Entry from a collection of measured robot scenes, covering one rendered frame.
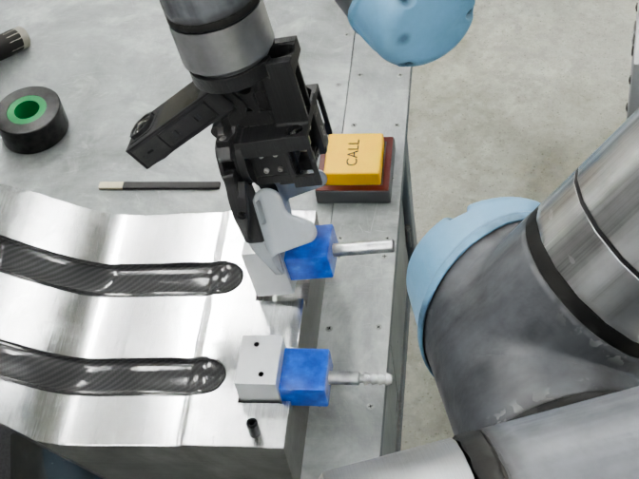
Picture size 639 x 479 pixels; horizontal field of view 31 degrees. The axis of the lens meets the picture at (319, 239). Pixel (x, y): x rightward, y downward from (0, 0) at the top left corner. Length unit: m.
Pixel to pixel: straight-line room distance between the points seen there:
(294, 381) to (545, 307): 0.59
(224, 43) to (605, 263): 0.51
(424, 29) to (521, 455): 0.49
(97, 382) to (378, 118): 0.47
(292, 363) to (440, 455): 0.70
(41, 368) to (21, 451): 0.80
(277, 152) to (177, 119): 0.09
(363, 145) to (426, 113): 1.22
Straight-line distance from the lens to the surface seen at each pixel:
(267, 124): 0.94
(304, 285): 1.09
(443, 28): 0.77
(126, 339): 1.09
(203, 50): 0.88
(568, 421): 0.32
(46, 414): 1.06
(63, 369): 1.09
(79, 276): 1.14
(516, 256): 0.44
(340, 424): 1.09
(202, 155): 1.33
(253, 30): 0.89
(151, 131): 0.97
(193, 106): 0.94
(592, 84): 2.53
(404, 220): 2.00
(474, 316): 0.45
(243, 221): 0.97
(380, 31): 0.75
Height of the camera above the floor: 1.74
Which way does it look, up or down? 50 degrees down
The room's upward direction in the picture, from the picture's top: 11 degrees counter-clockwise
